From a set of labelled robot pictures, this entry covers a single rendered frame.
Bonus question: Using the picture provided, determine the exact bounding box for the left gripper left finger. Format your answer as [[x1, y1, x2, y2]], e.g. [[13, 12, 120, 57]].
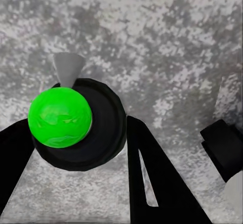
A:
[[0, 119, 35, 216]]

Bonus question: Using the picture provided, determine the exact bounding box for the insectifuge atomizer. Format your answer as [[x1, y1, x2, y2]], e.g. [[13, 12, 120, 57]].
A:
[[28, 52, 127, 171]]

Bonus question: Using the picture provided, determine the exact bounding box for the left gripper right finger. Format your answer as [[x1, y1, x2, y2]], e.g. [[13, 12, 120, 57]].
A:
[[127, 116, 212, 224]]

